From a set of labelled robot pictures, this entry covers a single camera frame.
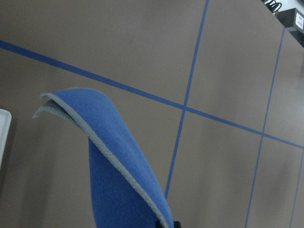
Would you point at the blue microfibre towel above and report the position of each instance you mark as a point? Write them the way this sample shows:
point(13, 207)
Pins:
point(124, 190)

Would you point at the white towel rack base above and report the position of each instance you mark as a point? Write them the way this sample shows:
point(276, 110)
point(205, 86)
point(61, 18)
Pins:
point(5, 121)

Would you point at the black equipment box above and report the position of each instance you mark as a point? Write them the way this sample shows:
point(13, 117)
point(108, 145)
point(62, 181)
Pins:
point(293, 21)

